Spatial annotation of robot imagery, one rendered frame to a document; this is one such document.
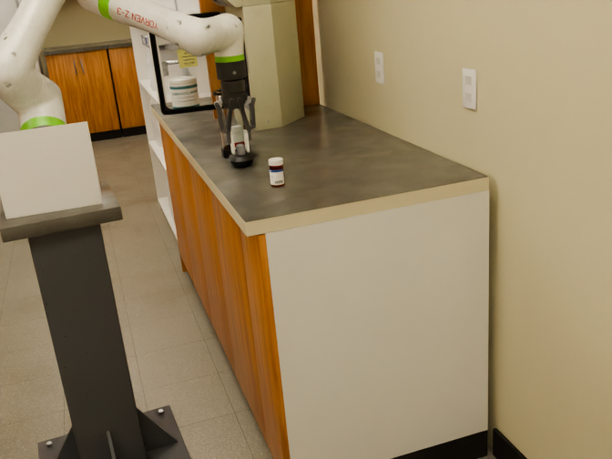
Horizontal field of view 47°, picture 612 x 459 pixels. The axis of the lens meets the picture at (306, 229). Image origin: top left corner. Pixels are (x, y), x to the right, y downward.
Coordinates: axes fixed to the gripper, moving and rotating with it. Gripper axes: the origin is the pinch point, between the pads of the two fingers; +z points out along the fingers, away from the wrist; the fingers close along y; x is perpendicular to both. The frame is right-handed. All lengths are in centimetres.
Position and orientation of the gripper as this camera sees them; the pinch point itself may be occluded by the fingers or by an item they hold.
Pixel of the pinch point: (239, 142)
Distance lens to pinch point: 229.2
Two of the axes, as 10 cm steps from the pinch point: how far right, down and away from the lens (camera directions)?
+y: -9.4, 1.8, -2.7
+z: 0.8, 9.3, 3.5
